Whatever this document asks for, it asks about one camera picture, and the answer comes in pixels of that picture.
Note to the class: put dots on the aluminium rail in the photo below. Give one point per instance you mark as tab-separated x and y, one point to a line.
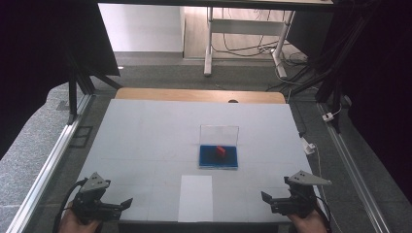
351	165
48	165

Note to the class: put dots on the person's left hand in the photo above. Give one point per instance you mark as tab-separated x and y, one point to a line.
76	225

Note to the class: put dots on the red stamp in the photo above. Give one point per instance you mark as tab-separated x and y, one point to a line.
221	150

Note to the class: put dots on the black metal stand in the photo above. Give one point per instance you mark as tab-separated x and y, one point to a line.
77	84
333	61

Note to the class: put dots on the wooden table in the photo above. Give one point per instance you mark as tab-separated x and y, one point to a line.
194	95

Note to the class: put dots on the black curtain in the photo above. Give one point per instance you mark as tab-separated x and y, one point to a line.
42	48
379	81

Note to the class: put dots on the small white connector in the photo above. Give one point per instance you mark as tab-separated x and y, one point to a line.
327	116

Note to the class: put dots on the white desk frame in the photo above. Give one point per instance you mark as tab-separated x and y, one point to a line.
246	27

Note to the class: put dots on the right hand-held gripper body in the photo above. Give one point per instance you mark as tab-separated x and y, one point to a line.
301	197

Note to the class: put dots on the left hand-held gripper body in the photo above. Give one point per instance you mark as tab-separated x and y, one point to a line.
90	200

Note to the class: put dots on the blue ink pad clear case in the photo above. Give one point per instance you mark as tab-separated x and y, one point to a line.
219	152

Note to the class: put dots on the person's right hand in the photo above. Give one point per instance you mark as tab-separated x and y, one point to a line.
307	224

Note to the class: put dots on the white paper sheet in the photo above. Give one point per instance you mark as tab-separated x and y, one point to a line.
195	199

